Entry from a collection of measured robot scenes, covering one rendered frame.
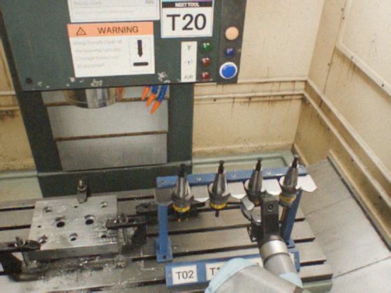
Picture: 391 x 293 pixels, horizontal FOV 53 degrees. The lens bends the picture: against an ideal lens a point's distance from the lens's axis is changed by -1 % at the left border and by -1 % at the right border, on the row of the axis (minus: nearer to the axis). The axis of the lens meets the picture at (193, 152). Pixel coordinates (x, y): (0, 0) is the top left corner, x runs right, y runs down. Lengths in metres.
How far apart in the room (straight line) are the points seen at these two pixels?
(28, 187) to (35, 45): 1.52
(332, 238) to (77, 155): 1.11
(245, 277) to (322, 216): 1.11
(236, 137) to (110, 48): 1.55
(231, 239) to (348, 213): 0.55
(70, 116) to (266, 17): 1.00
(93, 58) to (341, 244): 1.25
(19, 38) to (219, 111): 1.48
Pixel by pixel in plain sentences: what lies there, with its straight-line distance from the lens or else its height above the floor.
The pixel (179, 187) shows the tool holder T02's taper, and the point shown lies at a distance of 1.13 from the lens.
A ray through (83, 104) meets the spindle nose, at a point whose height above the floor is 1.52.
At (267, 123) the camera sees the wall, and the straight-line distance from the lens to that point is 2.27.
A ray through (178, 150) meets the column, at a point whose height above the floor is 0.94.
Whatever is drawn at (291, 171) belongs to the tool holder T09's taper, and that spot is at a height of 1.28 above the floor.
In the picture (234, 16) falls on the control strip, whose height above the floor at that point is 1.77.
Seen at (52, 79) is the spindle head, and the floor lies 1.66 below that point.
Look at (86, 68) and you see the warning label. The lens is 0.82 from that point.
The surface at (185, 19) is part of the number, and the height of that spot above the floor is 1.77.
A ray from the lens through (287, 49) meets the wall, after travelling 2.08.
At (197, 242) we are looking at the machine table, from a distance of 1.46.
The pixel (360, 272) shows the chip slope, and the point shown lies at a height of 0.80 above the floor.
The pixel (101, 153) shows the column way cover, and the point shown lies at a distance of 1.74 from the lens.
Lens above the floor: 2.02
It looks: 37 degrees down
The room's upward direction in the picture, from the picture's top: 2 degrees clockwise
